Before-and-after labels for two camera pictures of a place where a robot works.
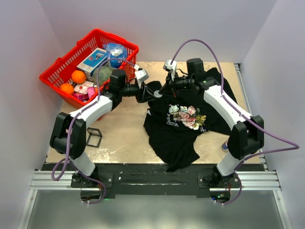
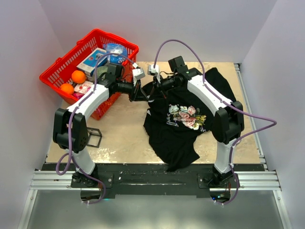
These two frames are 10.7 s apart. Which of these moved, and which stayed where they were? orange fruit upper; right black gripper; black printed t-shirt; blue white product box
Moved: right black gripper
Stayed: orange fruit upper; blue white product box; black printed t-shirt
